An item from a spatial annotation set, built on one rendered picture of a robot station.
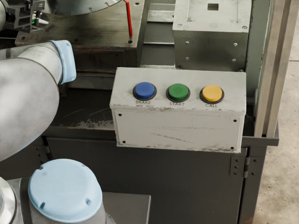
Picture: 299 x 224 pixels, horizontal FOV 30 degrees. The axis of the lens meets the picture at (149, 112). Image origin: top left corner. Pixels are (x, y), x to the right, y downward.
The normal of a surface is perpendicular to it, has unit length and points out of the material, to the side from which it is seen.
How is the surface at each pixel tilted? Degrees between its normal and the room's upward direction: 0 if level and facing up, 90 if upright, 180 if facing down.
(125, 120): 90
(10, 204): 51
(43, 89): 64
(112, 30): 0
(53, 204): 7
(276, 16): 90
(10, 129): 75
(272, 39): 90
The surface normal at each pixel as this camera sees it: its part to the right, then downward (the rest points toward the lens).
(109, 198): -0.05, -0.63
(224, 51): -0.11, 0.77
